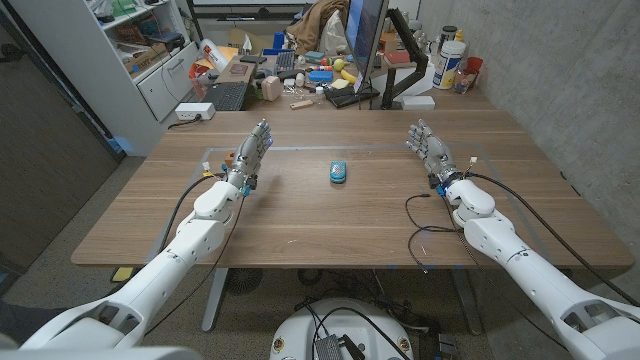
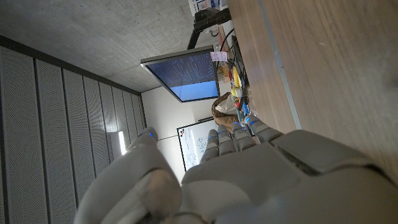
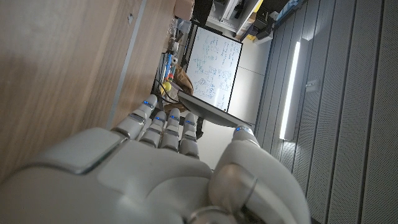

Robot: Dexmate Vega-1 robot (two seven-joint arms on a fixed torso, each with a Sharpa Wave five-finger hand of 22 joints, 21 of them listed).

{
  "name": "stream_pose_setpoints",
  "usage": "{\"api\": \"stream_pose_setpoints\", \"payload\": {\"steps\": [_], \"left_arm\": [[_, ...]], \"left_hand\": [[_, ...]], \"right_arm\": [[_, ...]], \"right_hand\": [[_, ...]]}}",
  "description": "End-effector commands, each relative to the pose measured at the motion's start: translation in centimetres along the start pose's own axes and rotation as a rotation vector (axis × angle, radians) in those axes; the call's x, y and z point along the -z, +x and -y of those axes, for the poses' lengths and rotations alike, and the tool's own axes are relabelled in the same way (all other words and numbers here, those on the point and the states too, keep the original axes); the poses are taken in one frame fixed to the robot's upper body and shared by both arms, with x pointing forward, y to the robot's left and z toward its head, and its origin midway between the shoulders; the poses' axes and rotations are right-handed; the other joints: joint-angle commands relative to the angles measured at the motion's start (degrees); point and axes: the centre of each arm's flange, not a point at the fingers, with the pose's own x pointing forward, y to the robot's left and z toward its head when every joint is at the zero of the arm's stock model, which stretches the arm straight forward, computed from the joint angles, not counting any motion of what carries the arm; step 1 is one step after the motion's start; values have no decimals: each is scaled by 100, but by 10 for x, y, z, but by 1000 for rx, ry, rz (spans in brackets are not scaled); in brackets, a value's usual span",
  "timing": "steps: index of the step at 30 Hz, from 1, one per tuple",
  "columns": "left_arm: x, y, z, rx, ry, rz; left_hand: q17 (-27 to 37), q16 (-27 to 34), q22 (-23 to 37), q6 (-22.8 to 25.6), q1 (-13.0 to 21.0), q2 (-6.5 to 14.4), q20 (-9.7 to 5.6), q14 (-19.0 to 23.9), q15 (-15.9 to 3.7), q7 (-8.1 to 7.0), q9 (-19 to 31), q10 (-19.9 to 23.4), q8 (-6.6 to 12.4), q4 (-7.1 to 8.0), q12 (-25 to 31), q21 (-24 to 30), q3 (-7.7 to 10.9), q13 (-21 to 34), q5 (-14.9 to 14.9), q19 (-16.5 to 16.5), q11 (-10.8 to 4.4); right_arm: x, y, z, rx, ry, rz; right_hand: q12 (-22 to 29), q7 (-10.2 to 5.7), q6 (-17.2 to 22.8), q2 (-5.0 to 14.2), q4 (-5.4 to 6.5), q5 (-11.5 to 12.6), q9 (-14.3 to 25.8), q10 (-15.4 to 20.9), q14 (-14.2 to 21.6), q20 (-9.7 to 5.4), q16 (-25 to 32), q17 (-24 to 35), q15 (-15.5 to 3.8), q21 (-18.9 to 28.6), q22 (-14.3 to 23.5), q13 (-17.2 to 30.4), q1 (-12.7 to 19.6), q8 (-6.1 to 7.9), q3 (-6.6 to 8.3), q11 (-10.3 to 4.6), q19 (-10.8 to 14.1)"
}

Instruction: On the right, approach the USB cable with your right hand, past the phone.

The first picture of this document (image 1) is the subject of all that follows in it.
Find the blue plastic box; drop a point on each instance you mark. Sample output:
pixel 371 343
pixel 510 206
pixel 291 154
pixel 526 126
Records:
pixel 320 76

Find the black lidded bottle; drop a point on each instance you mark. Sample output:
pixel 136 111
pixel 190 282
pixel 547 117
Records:
pixel 448 34

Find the brown jacket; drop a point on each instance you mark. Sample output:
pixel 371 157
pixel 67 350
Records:
pixel 312 22

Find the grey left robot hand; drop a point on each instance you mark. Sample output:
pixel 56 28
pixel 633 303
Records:
pixel 250 152

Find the white power strip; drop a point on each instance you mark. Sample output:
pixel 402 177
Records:
pixel 195 111

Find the red book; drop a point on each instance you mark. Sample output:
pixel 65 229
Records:
pixel 397 57

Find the blue phone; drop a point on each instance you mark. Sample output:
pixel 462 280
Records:
pixel 338 172

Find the brown wallet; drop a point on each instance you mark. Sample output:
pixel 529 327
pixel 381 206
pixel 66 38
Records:
pixel 238 69

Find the small grey keyboard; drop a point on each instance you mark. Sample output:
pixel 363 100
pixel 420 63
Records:
pixel 284 62

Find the flat white box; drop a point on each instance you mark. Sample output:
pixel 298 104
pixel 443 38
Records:
pixel 418 103

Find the small orange object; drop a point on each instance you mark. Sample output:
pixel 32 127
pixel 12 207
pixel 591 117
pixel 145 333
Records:
pixel 229 158

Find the black keyboard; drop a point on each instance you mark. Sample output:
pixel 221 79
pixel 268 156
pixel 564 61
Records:
pixel 227 96

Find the small wooden block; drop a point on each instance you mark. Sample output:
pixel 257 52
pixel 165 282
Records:
pixel 301 104

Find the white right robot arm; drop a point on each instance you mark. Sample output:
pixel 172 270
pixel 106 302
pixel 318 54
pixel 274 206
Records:
pixel 530 270

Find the black flat notebook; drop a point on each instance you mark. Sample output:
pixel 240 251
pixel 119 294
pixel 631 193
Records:
pixel 345 96

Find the white shelf cabinet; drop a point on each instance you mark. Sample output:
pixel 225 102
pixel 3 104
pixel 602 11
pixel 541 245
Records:
pixel 100 75

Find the white canister blue label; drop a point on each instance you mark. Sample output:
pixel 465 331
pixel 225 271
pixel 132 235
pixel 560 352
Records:
pixel 447 65

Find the grey table leg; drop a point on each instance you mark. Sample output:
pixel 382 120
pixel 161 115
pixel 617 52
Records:
pixel 466 300
pixel 214 300

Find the cardboard box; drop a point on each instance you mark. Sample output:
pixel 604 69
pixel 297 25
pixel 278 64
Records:
pixel 145 59

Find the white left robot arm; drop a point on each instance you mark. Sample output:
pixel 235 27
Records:
pixel 170 270

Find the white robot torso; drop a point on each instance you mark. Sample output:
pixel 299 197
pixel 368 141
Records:
pixel 100 354

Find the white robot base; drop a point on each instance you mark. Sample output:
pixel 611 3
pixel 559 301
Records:
pixel 300 330

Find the black round floor fan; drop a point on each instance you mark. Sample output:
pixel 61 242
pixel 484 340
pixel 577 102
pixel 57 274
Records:
pixel 244 281

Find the white bag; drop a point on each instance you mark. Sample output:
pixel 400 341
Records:
pixel 332 35

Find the yellow ball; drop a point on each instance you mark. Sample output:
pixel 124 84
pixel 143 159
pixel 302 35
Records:
pixel 339 65

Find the beige rounded speaker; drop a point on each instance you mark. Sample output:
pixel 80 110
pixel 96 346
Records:
pixel 272 88

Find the yellow banana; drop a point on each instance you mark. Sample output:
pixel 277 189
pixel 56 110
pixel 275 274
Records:
pixel 348 76

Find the computer monitor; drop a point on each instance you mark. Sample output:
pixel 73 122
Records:
pixel 367 35

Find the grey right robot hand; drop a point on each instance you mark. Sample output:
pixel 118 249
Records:
pixel 434 150

